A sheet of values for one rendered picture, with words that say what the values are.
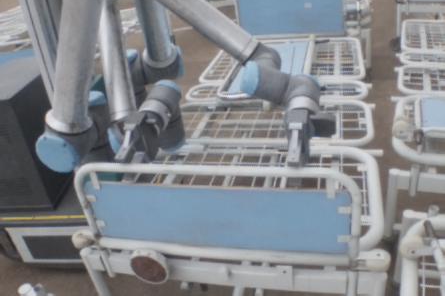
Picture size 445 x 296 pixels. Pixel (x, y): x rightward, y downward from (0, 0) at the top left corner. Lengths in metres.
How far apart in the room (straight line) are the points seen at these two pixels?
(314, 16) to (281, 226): 1.99
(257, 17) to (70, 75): 1.84
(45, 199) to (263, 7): 1.84
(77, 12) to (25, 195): 0.94
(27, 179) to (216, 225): 0.96
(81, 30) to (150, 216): 0.53
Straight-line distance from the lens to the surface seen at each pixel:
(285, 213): 1.00
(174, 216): 1.10
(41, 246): 1.92
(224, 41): 1.22
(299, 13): 2.84
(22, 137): 1.70
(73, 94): 1.28
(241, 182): 2.26
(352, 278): 1.12
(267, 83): 1.10
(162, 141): 1.30
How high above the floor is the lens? 1.29
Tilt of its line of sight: 29 degrees down
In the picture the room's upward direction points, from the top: 8 degrees counter-clockwise
